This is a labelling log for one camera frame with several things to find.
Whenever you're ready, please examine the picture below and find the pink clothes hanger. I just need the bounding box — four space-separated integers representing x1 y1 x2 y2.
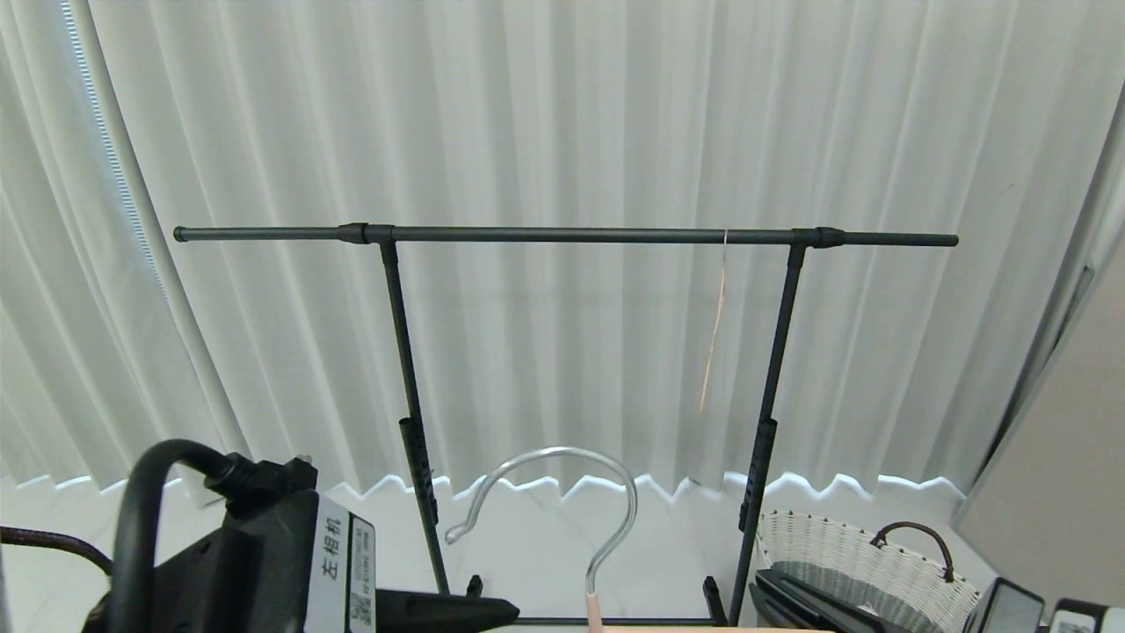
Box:
697 229 732 416
444 446 836 633

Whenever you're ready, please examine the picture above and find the black clothes rack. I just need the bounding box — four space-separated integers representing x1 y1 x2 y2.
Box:
173 222 959 627

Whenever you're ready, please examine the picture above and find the white laundry basket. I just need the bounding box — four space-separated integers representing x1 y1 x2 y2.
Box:
754 510 981 633

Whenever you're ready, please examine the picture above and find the white curtain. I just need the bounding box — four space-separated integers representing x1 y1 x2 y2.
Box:
0 0 1125 509

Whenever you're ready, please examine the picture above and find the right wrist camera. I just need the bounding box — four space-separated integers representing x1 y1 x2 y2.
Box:
962 576 1047 633

